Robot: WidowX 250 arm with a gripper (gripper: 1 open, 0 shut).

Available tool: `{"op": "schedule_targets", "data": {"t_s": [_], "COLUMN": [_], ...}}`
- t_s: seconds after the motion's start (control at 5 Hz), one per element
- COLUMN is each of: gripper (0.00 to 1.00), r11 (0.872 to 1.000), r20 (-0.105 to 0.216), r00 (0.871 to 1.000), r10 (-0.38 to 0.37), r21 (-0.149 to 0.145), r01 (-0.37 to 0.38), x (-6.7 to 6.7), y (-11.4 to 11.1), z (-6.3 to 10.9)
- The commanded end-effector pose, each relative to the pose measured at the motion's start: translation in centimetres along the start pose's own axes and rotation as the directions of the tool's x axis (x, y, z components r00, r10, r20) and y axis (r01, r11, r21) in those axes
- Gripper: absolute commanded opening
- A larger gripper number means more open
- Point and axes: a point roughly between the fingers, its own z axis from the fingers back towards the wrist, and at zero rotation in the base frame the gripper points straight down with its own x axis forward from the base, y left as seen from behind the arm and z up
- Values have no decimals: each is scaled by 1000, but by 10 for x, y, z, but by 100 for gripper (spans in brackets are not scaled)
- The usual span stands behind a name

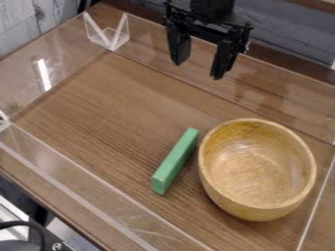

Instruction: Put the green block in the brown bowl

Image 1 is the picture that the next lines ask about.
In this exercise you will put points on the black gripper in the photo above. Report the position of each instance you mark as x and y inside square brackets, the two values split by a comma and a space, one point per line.
[210, 20]

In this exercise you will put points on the green rectangular block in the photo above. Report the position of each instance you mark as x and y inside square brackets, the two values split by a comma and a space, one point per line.
[174, 162]

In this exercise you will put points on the black metal base plate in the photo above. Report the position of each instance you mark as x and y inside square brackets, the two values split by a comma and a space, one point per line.
[54, 242]

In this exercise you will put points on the brown wooden bowl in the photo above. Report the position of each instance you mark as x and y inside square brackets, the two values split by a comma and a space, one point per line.
[256, 169]

